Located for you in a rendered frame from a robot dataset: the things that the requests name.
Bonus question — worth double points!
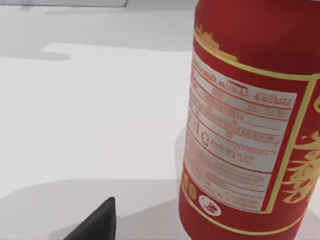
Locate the pale grey furniture base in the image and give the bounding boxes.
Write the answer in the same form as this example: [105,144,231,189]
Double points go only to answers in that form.
[19,0,128,8]

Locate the red and gold can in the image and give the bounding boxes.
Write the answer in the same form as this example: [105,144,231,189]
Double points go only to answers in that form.
[177,0,320,240]

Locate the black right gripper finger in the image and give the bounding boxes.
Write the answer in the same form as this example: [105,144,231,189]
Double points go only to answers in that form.
[64,196,117,240]

